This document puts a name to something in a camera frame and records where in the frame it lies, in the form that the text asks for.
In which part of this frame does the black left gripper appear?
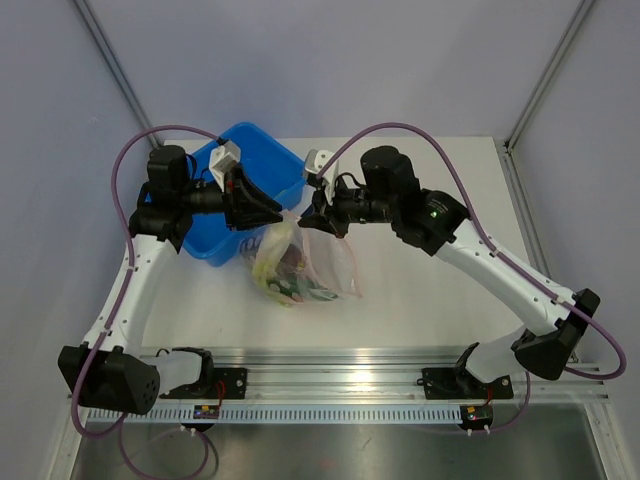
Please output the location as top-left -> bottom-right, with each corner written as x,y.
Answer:
178,163 -> 283,231

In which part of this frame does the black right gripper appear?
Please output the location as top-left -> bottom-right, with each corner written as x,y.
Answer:
301,173 -> 398,239

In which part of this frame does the white green leek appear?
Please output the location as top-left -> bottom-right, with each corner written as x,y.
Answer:
251,222 -> 294,301

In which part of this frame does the clear pink-dotted zip bag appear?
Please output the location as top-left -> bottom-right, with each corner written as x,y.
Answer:
238,211 -> 362,306

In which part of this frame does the dark red onion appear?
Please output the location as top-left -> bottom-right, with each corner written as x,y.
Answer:
280,244 -> 306,270

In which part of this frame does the green cucumber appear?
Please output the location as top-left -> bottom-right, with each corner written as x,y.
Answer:
294,279 -> 339,303

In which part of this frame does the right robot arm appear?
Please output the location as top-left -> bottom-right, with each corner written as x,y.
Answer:
298,146 -> 600,399

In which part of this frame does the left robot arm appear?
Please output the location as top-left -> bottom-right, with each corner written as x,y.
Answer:
58,140 -> 282,415

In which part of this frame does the blue plastic bin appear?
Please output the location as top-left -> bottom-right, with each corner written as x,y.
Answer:
182,121 -> 307,268

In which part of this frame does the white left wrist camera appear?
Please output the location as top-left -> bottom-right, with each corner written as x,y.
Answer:
208,140 -> 241,190

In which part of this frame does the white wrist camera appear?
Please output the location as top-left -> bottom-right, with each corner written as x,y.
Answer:
208,140 -> 241,190
304,149 -> 339,205

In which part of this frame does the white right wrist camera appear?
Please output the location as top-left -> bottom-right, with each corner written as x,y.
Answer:
304,149 -> 339,205

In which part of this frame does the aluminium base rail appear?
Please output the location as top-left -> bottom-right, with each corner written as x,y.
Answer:
67,346 -> 611,404

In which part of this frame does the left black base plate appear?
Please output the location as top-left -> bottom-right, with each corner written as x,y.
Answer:
160,367 -> 249,400

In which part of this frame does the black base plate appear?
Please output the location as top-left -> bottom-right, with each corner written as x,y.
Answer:
416,367 -> 514,401
160,367 -> 249,400

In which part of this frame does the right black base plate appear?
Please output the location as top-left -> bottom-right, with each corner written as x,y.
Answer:
416,367 -> 514,401

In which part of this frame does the white slotted cable duct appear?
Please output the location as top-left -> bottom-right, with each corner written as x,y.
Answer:
87,403 -> 464,425

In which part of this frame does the right side aluminium rail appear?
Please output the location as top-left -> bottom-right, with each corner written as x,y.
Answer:
501,144 -> 581,361

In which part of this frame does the left aluminium frame post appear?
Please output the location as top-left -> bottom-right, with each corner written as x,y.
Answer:
70,0 -> 153,130

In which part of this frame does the aluminium frame post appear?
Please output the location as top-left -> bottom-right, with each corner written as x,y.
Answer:
70,0 -> 153,130
504,0 -> 598,154

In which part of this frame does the right aluminium frame post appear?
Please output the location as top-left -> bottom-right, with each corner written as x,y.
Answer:
504,0 -> 598,154

